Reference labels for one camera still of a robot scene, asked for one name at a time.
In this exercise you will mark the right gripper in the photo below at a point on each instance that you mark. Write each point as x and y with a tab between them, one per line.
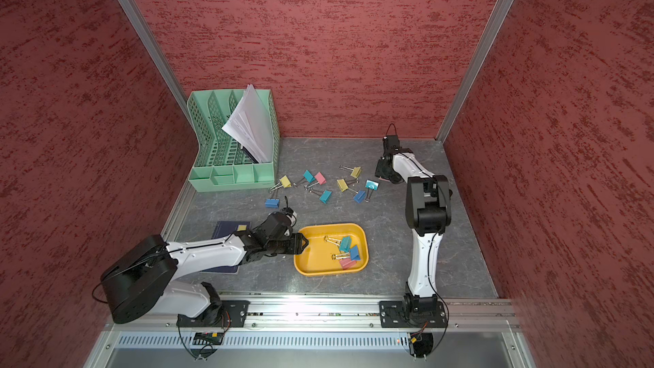
381	172

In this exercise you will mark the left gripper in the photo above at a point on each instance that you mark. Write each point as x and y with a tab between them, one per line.
295	243

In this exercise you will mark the teal white binder clip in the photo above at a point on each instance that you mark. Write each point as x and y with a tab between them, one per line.
371	185

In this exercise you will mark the yellow plastic storage box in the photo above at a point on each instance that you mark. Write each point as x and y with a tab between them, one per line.
316	259

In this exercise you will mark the pink binder clip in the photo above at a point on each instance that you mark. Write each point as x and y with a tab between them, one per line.
347	263
320	179

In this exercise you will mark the blue binder clip front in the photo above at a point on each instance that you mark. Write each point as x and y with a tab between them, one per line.
352	254

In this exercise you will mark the blue binder clip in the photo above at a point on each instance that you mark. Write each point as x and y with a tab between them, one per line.
352	254
272	203
359	196

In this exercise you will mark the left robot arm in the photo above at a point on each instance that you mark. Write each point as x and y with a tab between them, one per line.
147	280

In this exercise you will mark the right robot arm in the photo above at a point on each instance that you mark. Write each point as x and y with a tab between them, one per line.
427	214

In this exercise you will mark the olive yellow binder clip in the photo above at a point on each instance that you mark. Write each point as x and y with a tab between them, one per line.
355	172

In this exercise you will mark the blue binder clip left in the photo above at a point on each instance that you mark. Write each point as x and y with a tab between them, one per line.
272	203

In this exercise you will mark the blue binder clip center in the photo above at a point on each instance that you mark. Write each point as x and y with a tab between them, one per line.
359	196

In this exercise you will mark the yellow binder clip center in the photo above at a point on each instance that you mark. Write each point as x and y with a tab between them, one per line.
342	185

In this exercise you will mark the dark blue notebook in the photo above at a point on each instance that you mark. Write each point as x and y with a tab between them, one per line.
225	229

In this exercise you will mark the green plastic desk organizer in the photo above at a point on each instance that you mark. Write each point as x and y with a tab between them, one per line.
221	164

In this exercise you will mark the white papers in organizer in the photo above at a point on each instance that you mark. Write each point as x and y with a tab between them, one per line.
250	125

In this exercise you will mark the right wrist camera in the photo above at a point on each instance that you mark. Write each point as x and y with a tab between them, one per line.
391	144

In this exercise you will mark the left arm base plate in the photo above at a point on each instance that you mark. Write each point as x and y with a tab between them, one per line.
228	314

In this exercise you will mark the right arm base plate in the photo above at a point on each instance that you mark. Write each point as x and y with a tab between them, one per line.
413	313

